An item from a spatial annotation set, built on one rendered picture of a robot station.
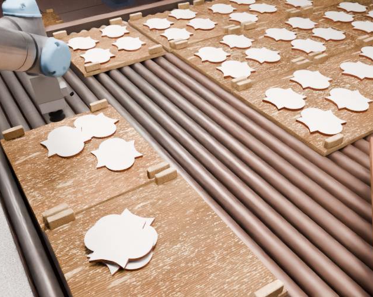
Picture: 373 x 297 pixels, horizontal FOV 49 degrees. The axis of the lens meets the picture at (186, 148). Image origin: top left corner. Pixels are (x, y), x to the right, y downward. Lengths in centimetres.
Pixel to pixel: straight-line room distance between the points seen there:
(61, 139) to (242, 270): 64
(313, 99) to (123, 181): 68
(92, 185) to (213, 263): 38
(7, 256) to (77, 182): 24
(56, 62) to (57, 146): 39
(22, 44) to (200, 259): 53
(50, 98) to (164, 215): 41
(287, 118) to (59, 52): 71
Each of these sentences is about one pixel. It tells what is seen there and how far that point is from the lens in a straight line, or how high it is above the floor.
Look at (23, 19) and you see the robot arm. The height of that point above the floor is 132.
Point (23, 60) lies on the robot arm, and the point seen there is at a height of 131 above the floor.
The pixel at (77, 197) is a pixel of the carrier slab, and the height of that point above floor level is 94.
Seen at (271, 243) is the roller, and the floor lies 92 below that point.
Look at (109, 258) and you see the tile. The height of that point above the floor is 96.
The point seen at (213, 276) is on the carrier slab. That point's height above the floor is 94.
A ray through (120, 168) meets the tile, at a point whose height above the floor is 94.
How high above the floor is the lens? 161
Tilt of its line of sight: 37 degrees down
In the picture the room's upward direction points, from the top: 2 degrees counter-clockwise
